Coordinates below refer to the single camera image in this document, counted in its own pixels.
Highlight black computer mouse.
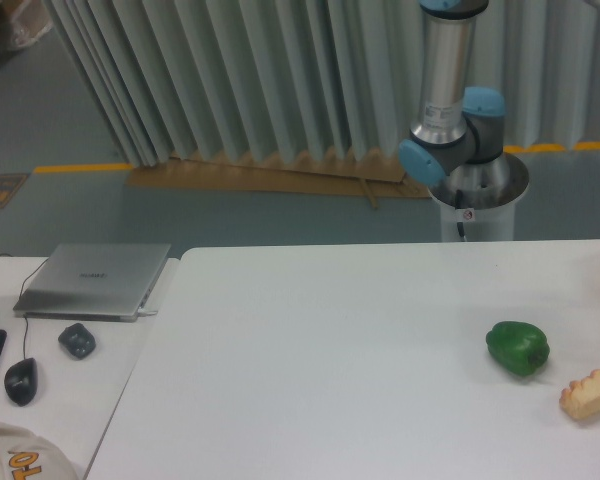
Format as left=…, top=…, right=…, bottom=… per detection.
left=4, top=358, right=38, bottom=407

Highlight golden bread loaf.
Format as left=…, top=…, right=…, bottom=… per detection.
left=559, top=369, right=600, bottom=420

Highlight flat brown cardboard sheet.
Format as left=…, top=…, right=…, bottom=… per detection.
left=126, top=147, right=430, bottom=209

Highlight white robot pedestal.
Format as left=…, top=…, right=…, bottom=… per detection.
left=429, top=181, right=529, bottom=242

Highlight silver closed laptop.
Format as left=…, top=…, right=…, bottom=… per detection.
left=13, top=243, right=170, bottom=322

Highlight grey pleated curtain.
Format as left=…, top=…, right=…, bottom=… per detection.
left=46, top=1, right=600, bottom=166

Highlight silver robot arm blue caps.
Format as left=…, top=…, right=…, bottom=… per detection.
left=398, top=1, right=529, bottom=209

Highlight black mouse cable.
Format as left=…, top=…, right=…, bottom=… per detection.
left=0, top=253, right=53, bottom=361

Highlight green bell pepper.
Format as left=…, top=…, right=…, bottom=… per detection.
left=485, top=321, right=551, bottom=377

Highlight beige cap with orange print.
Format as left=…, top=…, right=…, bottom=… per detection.
left=0, top=422, right=78, bottom=480

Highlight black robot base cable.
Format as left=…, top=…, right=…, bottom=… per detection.
left=454, top=188, right=469, bottom=244

